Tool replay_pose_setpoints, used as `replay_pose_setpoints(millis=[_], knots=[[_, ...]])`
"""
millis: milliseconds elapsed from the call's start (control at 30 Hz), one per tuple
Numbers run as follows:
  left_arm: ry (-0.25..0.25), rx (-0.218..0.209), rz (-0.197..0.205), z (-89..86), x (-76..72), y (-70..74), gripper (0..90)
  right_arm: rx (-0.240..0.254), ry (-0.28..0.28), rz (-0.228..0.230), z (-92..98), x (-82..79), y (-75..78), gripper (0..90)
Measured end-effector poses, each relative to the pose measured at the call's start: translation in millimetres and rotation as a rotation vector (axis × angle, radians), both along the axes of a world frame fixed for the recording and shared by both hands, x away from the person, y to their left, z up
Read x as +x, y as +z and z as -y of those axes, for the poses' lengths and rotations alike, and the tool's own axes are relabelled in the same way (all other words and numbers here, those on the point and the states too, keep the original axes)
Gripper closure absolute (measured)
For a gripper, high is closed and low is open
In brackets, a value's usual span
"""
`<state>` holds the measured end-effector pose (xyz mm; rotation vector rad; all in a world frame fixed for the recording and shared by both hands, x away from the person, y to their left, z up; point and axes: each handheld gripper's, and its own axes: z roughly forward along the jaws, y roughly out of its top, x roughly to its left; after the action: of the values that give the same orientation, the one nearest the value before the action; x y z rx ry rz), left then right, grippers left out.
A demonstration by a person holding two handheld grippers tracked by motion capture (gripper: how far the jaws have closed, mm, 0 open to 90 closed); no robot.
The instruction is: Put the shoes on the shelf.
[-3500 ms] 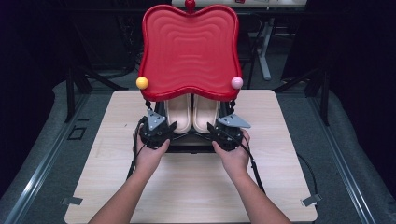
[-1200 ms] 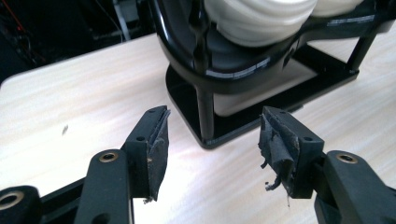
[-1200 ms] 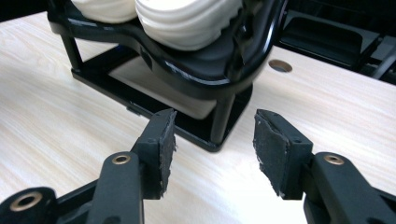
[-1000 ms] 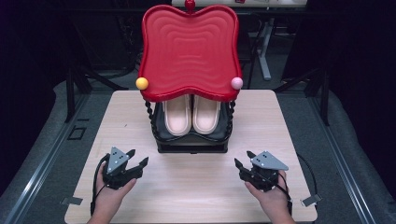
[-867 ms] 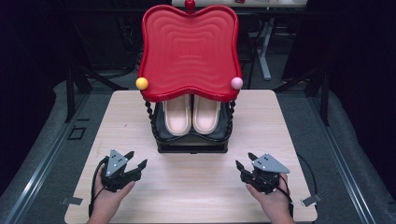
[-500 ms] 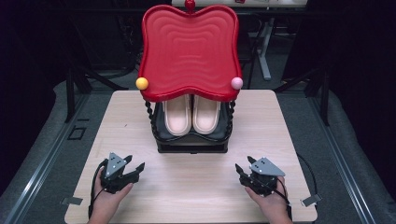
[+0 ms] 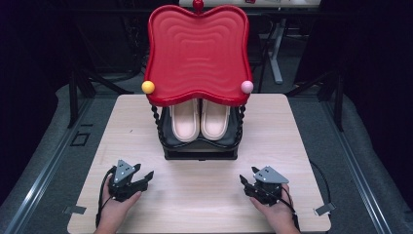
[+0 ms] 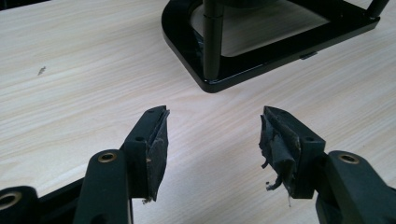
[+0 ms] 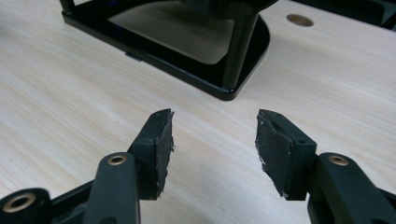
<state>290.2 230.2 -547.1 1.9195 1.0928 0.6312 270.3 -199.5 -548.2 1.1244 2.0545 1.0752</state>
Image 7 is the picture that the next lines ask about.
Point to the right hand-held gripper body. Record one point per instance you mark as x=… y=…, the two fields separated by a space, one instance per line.
x=268 y=191

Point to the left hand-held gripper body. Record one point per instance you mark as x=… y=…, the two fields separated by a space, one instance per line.
x=125 y=188

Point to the cream clog shoe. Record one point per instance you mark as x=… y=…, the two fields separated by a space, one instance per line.
x=215 y=122
x=185 y=123

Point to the red and black shoe rack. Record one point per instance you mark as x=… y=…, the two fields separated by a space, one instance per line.
x=198 y=55

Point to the person's left hand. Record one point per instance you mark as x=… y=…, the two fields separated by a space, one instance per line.
x=113 y=214

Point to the person's right hand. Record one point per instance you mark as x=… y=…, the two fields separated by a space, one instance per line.
x=281 y=217

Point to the grey tape piece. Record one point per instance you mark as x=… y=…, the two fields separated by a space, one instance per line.
x=324 y=209
x=74 y=210

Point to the black metal stand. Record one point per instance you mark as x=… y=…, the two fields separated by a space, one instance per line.
x=339 y=100
x=73 y=97

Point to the aluminium floor rail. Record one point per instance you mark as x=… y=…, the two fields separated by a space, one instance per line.
x=357 y=169
x=48 y=165

